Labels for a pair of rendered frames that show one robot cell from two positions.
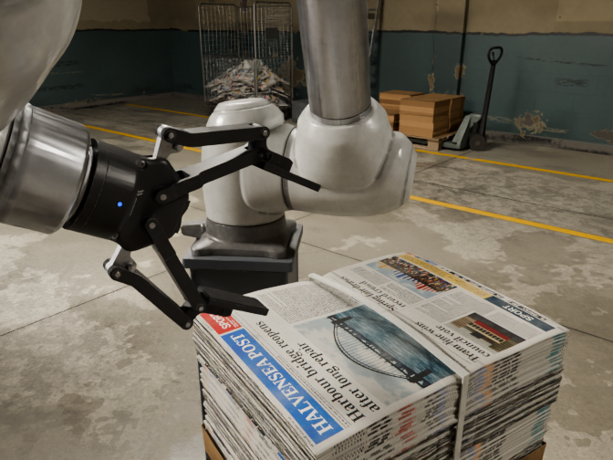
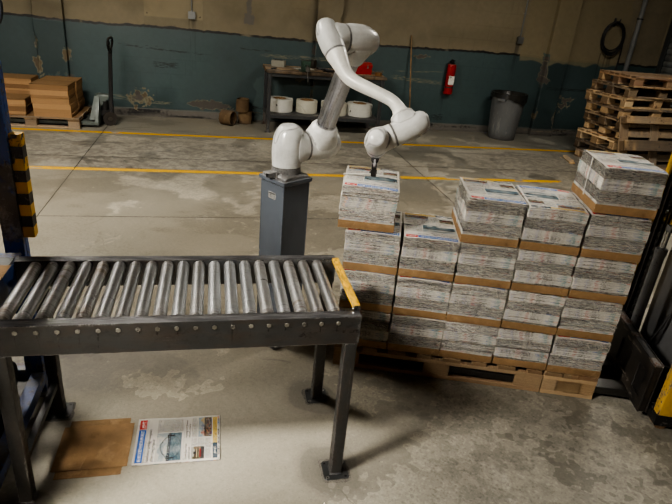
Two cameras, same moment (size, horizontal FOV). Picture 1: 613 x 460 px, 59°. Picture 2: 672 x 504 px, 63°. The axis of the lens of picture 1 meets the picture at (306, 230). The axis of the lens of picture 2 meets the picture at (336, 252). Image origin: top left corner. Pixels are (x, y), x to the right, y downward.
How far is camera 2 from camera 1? 2.48 m
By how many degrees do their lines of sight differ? 50
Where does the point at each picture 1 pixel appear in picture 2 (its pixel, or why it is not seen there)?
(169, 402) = not seen: hidden behind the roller
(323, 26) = (339, 104)
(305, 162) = (320, 143)
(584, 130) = (182, 101)
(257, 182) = (304, 152)
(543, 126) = (151, 100)
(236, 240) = (295, 174)
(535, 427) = not seen: hidden behind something
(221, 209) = (291, 163)
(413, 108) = (45, 91)
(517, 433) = not seen: hidden behind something
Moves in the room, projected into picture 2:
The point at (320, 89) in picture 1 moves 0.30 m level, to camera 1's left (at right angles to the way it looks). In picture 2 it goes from (331, 120) to (291, 127)
